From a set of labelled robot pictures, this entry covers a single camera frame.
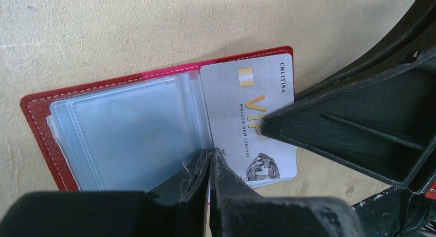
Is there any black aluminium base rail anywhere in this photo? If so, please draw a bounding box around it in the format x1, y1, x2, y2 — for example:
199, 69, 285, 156
352, 186, 436, 237

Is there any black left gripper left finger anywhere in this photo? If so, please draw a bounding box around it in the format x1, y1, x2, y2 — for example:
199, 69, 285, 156
1, 150, 210, 236

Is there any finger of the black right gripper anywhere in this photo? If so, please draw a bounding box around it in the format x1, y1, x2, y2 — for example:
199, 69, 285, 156
262, 51, 435, 189
295, 0, 435, 101

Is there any red leather card holder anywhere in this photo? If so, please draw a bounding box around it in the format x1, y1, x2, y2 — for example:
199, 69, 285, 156
20, 46, 293, 192

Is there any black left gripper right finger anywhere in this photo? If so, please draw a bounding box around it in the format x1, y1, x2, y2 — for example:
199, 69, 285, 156
209, 148, 364, 236

